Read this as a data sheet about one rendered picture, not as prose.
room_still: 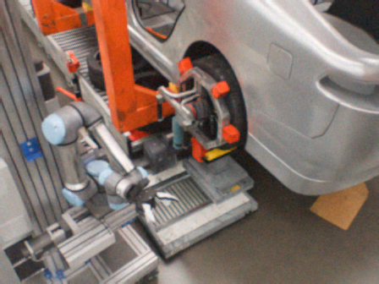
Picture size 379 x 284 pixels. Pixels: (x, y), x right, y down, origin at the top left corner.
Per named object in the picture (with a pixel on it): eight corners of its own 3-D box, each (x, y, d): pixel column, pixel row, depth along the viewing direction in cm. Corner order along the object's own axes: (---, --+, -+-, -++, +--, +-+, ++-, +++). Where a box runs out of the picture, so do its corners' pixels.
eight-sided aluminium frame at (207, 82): (227, 159, 271) (232, 94, 235) (218, 163, 268) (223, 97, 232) (184, 118, 305) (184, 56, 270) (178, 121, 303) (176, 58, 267)
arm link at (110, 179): (111, 177, 176) (108, 164, 171) (129, 188, 172) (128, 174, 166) (98, 188, 172) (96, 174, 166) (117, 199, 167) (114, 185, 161)
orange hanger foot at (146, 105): (194, 106, 327) (195, 70, 304) (139, 128, 306) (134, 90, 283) (184, 96, 337) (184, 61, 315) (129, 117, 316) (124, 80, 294)
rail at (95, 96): (137, 153, 336) (135, 133, 321) (128, 156, 332) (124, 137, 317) (48, 40, 493) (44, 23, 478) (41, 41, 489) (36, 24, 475)
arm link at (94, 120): (81, 96, 182) (141, 181, 191) (63, 108, 176) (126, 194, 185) (91, 89, 173) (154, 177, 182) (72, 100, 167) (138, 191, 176)
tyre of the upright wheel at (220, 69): (276, 88, 238) (215, 32, 274) (245, 100, 229) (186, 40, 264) (254, 157, 287) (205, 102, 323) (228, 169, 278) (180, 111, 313)
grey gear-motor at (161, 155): (197, 164, 338) (197, 133, 315) (154, 183, 321) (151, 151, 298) (185, 152, 350) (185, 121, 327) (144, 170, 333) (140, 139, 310)
